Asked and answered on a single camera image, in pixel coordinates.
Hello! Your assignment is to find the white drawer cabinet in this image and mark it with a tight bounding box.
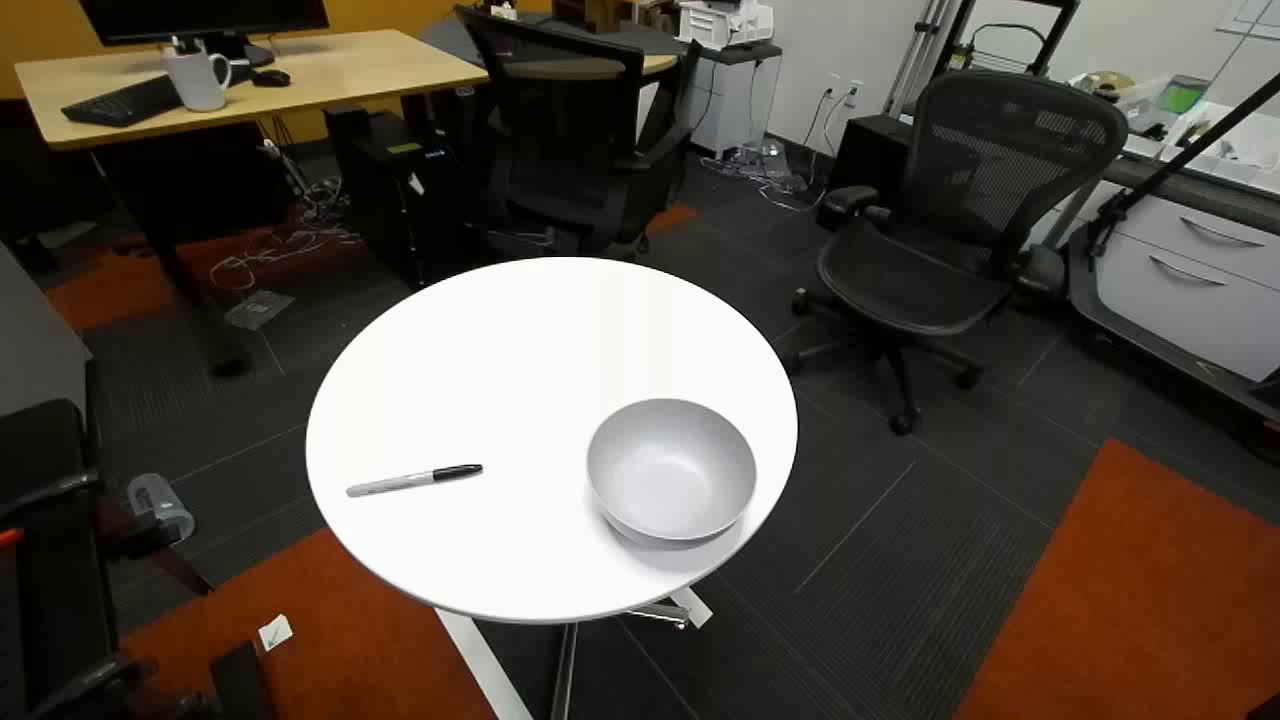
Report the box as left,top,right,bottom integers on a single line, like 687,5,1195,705
1094,196,1280,384

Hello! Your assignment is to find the white bowl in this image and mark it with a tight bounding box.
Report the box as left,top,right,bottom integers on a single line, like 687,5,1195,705
589,398,754,544

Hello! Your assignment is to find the small white paper tag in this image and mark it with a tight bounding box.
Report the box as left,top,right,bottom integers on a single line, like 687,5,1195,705
256,612,290,653

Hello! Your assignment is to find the black computer mouse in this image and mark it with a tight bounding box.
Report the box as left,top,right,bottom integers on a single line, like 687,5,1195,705
247,66,290,89

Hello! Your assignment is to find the white mug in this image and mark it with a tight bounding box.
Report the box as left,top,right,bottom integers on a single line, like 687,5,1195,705
162,51,231,110

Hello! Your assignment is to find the black keyboard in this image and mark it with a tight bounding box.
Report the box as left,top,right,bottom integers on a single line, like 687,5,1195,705
65,76,180,126

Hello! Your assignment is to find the black mesh office chair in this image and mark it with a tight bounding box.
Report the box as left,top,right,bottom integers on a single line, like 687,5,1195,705
792,66,1127,432

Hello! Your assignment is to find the round white table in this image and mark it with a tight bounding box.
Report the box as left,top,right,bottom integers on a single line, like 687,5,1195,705
300,251,804,720

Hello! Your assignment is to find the black and grey marker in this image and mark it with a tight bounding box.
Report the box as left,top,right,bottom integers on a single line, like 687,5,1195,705
345,462,485,500

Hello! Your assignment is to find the wooden desk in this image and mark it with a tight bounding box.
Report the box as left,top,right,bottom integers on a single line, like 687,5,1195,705
13,28,491,378

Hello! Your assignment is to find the black computer monitor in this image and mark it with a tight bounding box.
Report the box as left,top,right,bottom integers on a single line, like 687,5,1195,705
81,0,327,43

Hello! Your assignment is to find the black office chair at desk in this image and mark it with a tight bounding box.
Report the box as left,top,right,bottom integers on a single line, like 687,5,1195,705
461,9,691,256

